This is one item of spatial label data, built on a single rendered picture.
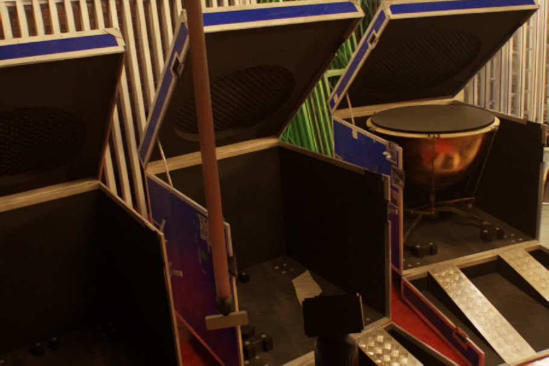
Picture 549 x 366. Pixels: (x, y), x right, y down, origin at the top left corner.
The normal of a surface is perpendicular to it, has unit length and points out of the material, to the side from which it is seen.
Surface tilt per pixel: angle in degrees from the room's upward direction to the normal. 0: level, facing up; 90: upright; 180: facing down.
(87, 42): 46
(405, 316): 0
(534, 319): 1
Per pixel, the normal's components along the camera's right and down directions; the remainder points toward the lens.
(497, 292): -0.06, -0.96
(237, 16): 0.36, -0.50
